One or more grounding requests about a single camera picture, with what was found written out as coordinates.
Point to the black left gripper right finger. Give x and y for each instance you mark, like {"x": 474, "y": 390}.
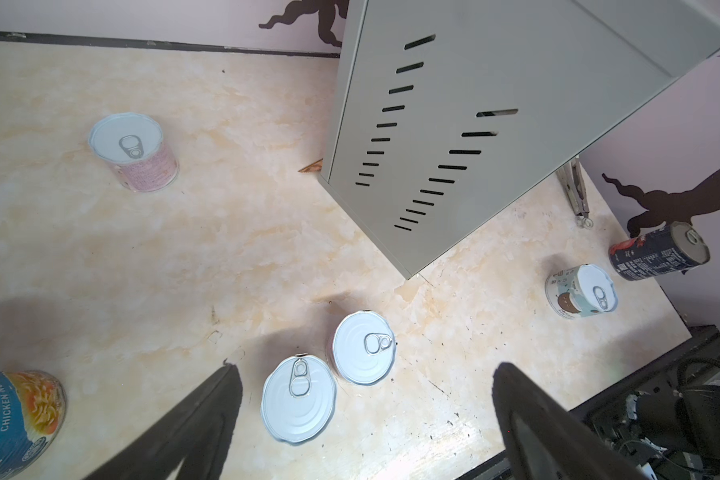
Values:
{"x": 543, "y": 440}

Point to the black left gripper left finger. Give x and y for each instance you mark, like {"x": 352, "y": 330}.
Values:
{"x": 193, "y": 439}

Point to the light blue label can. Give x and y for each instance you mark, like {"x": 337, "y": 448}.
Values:
{"x": 298, "y": 399}

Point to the grey blue label can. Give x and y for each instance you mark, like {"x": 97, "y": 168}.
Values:
{"x": 580, "y": 292}

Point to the pink orange label can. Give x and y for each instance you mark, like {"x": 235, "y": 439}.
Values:
{"x": 363, "y": 348}

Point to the blue Progresso soup can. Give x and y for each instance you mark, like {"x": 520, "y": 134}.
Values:
{"x": 32, "y": 410}

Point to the dark grey label can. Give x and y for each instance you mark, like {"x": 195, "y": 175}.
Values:
{"x": 676, "y": 247}

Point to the grey metal cabinet box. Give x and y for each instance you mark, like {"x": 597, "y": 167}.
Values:
{"x": 446, "y": 112}

